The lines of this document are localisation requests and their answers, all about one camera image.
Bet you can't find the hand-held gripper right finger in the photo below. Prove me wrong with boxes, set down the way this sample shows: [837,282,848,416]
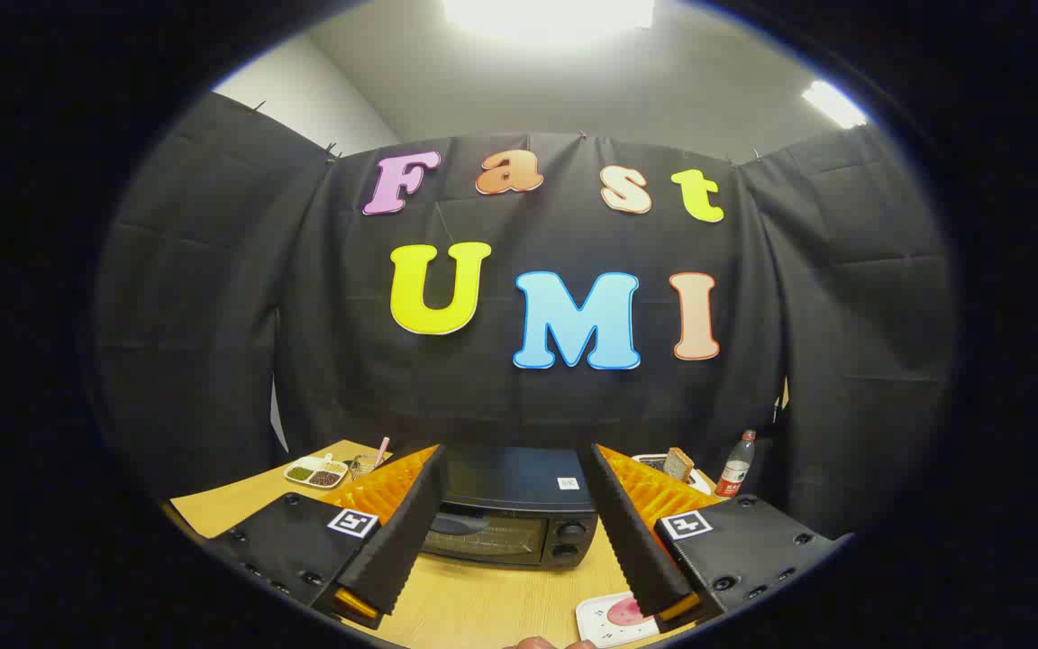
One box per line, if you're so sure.
[578,443,849,632]

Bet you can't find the plastic bottle red label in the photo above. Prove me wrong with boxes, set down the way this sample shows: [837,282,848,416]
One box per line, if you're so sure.
[715,430,757,498]

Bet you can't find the white square plate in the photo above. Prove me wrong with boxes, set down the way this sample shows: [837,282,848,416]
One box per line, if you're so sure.
[575,592,664,648]

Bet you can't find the white divided dish with beans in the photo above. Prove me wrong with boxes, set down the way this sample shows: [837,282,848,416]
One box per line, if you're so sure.
[284,453,349,489]

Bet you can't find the black toaster oven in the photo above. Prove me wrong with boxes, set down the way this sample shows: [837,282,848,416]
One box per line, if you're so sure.
[420,443,599,571]

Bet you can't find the white toaster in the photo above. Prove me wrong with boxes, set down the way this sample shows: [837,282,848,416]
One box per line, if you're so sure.
[632,453,716,497]

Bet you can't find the small ceiling light panel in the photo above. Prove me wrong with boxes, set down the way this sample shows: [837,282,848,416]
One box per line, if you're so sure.
[801,81,869,129]

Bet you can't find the black backdrop cloth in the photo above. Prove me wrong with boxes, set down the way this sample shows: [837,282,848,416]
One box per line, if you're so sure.
[96,90,957,542]

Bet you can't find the large ceiling light panel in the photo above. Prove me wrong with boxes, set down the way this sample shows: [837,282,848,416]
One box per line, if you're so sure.
[442,0,655,41]

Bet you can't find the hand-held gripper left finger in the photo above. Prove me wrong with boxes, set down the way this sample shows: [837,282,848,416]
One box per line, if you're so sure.
[204,443,450,630]

